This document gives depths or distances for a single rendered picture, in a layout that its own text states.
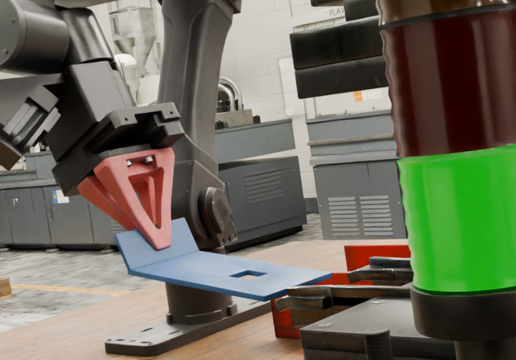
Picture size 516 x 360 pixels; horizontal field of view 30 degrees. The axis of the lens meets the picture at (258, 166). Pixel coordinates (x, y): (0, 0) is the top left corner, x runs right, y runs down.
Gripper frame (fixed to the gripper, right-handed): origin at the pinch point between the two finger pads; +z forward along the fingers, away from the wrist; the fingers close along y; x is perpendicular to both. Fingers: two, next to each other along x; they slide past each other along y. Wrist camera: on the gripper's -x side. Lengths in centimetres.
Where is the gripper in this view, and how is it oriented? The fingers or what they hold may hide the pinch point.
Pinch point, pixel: (157, 240)
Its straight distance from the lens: 75.1
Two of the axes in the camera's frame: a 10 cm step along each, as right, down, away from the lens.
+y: 6.0, -4.5, -6.6
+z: 4.2, 8.8, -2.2
